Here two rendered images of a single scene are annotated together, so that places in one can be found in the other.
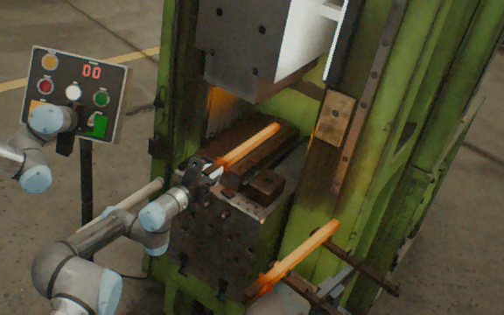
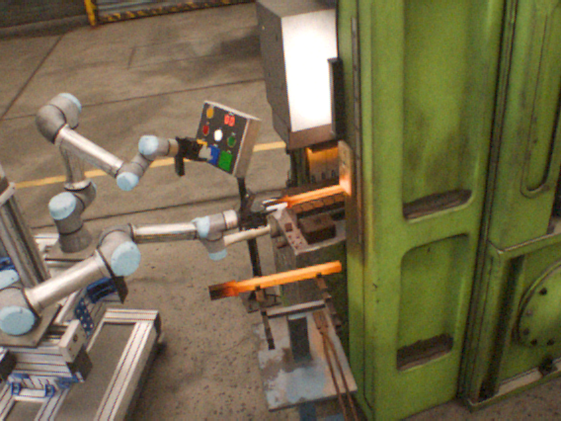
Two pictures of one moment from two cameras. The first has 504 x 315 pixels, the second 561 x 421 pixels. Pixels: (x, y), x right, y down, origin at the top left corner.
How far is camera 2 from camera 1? 1.31 m
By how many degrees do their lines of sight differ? 38
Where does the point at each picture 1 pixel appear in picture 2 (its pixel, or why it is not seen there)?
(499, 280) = not seen: outside the picture
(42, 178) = (125, 180)
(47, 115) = (144, 141)
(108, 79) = (237, 126)
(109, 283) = (120, 249)
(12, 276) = (215, 278)
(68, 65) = (218, 115)
